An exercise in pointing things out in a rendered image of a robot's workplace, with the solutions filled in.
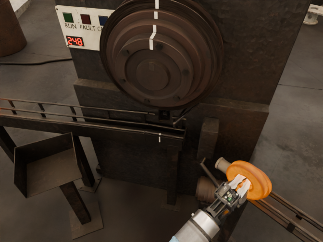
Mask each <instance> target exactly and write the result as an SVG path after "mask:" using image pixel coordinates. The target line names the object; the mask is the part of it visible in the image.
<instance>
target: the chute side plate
mask: <svg viewBox="0 0 323 242"><path fill-rule="evenodd" d="M0 126H5V127H13V128H20V129H28V130H35V131H43V132H50V133H61V132H60V131H66V132H72V134H73V135H76V136H83V137H90V138H98V139H105V140H113V141H120V142H128V143H135V144H143V145H151V146H156V147H162V148H167V145H172V146H177V147H179V151H182V142H183V140H181V139H175V138H170V137H165V136H159V135H153V134H148V133H146V134H145V133H137V132H130V131H121V130H113V129H105V128H97V127H89V126H81V125H72V124H64V123H56V122H48V121H37V120H29V119H20V118H12V117H3V116H0ZM159 137H160V142H159Z"/></svg>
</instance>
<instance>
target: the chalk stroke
mask: <svg viewBox="0 0 323 242"><path fill-rule="evenodd" d="M155 4H156V9H158V8H159V0H155ZM157 18H158V15H157V12H154V19H157ZM155 34H156V25H153V33H152V35H151V37H150V38H151V39H153V38H154V36H155ZM151 39H150V40H149V45H150V49H152V50H153V41H152V40H151Z"/></svg>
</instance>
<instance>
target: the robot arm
mask: <svg viewBox="0 0 323 242"><path fill-rule="evenodd" d="M244 180H246V181H245V182H244V183H243V186H242V187H241V188H239V189H238V190H237V192H235V191H234V190H236V188H237V186H238V185H239V184H241V183H242V181H244ZM249 187H250V181H249V180H248V179H247V178H246V177H244V176H242V175H240V174H238V175H237V176H236V177H235V178H234V179H233V180H231V181H227V182H223V183H222V184H221V185H220V186H219V187H218V188H217V190H216V191H215V192H214V198H215V199H216V200H215V201H214V202H213V203H212V204H211V205H210V206H209V207H204V208H203V209H202V210H201V209H198V211H197V212H196V213H195V214H194V213H192V217H191V218H190V219H189V220H188V221H187V223H186V224H185V225H184V226H183V227H182V228H181V229H180V230H179V231H178V232H177V233H176V235H174V236H173V237H172V239H171V240H170V241H169V242H209V241H210V240H211V239H212V238H213V237H214V236H215V234H216V233H217V232H218V231H219V230H220V228H219V227H218V226H219V225H220V224H221V222H220V220H222V219H223V218H225V217H226V216H228V215H230V214H231V212H232V211H234V209H235V208H236V207H237V208H239V207H240V206H241V205H243V204H244V202H245V200H246V198H247V195H248V190H249Z"/></svg>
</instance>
